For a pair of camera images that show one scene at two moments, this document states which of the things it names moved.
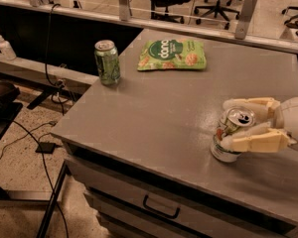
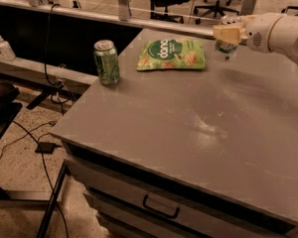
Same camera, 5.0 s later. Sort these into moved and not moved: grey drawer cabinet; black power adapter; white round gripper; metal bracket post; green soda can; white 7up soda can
Moved: white round gripper; white 7up soda can
Not moved: green soda can; metal bracket post; grey drawer cabinet; black power adapter
